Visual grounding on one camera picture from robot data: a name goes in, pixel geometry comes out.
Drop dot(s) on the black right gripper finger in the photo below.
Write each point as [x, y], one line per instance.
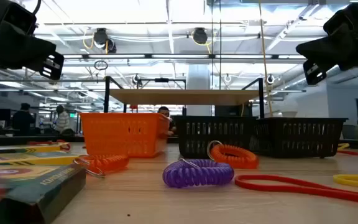
[322, 49]

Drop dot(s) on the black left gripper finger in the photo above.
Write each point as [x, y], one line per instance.
[23, 49]

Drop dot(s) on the black plastic basket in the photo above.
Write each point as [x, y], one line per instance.
[213, 119]
[300, 120]

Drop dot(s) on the red rubber band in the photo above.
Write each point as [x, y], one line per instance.
[353, 197]
[348, 152]
[66, 147]

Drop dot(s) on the orange plastic basket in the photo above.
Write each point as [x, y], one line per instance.
[104, 137]

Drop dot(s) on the Crayola crayon box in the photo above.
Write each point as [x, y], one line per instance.
[26, 158]
[17, 148]
[26, 193]

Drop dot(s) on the person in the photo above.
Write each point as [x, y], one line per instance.
[23, 121]
[62, 121]
[164, 111]

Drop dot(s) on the long ceiling light bar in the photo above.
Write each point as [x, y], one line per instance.
[179, 56]

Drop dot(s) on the wooden riser shelf black legs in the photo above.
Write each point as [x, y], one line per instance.
[182, 97]

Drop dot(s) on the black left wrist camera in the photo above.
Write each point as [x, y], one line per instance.
[20, 18]

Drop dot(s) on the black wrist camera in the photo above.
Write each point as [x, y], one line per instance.
[20, 18]
[340, 23]

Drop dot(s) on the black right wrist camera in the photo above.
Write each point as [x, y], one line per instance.
[340, 23]

